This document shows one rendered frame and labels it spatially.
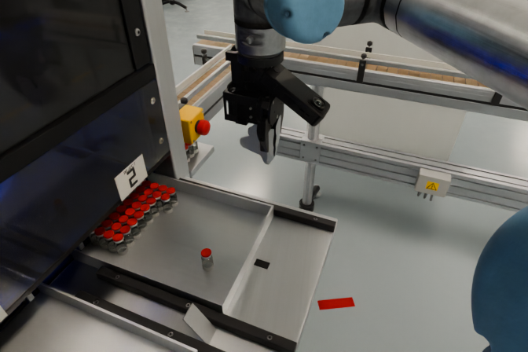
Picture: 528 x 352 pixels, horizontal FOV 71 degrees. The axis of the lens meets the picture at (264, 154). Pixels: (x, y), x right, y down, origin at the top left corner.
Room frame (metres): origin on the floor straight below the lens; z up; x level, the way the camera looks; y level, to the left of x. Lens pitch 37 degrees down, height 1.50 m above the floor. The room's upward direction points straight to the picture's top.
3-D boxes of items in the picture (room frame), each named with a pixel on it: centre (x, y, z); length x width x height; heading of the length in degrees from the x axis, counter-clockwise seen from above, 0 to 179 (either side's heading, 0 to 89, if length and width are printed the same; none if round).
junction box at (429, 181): (1.14, -0.69, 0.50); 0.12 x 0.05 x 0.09; 68
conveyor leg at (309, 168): (1.40, -0.23, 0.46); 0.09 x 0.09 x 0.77; 68
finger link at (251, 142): (0.52, 0.01, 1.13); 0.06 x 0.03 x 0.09; 68
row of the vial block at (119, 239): (0.56, 0.27, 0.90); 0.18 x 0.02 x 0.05; 159
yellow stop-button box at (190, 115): (0.81, 0.20, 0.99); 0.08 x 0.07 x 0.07; 68
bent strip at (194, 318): (0.30, 0.06, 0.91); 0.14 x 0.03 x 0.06; 69
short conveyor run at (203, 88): (1.13, 0.23, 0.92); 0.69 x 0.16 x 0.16; 158
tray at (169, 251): (0.53, 0.18, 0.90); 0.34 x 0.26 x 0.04; 69
